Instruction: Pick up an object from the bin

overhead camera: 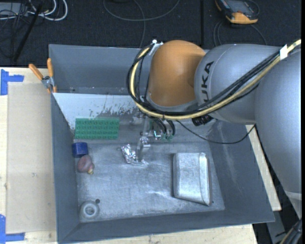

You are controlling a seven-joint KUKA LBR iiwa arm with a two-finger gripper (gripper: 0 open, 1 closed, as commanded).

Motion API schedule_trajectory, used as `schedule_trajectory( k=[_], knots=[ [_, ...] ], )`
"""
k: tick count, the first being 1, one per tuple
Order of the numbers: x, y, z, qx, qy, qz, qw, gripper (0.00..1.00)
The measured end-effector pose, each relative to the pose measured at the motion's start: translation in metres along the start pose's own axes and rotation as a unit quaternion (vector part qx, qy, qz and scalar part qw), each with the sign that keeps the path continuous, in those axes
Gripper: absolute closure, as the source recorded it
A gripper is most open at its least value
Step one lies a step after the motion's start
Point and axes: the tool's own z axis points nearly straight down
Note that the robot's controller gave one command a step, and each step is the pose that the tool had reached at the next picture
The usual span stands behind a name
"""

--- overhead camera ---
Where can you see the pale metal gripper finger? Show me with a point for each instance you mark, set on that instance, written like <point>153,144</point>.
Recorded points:
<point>139,153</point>
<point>146,151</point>

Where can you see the crumpled silver foil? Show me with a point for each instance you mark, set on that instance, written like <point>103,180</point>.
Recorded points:
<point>128,154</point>

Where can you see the grey metal bin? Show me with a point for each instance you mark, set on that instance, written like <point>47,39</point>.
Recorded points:
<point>132,187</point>

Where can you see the green studded flat block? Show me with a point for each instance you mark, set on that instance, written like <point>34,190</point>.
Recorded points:
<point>96,129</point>

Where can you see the pink toy fruit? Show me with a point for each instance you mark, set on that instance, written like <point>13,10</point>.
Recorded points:
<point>84,163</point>

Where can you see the blue cylinder block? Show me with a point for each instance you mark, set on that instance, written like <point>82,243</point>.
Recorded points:
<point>79,149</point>

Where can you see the brown cardboard board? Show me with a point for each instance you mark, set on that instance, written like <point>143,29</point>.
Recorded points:
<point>28,161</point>

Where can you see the black cylinder on white bracket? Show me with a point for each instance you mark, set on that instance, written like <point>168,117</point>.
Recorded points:
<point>202,121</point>

